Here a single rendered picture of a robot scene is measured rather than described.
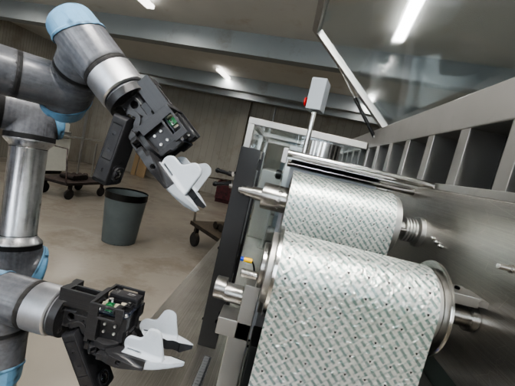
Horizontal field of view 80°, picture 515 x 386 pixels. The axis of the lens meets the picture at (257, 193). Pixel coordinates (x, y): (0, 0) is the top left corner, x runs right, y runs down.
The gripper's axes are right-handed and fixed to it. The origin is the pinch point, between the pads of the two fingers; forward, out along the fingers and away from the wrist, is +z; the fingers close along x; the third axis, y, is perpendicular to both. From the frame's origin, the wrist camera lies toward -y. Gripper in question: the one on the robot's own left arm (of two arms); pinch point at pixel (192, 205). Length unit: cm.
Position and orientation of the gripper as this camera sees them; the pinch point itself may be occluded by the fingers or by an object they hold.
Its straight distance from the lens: 50.4
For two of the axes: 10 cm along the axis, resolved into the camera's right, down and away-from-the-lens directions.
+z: 6.0, 8.0, 0.2
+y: 8.0, -5.9, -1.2
